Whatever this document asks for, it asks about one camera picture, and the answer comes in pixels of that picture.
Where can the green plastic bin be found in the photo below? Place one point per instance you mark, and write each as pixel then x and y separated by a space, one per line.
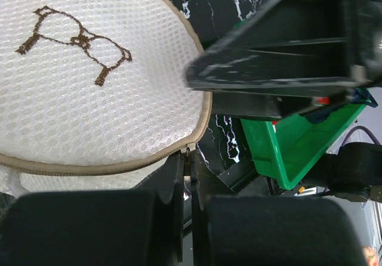
pixel 286 150

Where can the red garment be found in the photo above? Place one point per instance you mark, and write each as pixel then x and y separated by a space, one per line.
pixel 318 117

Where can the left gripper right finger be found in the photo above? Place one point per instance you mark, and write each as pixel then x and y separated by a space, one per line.
pixel 229 229

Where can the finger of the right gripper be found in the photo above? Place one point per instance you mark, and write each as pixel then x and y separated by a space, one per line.
pixel 295 47
pixel 259 106

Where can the navy blue garment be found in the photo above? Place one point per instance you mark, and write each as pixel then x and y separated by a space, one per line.
pixel 359 96

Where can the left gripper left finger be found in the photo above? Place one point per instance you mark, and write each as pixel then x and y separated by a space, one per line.
pixel 139 226

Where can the white mesh laundry bag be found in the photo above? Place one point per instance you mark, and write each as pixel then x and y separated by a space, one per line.
pixel 93 92

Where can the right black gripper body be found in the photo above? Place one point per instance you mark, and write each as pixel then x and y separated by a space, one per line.
pixel 362 19

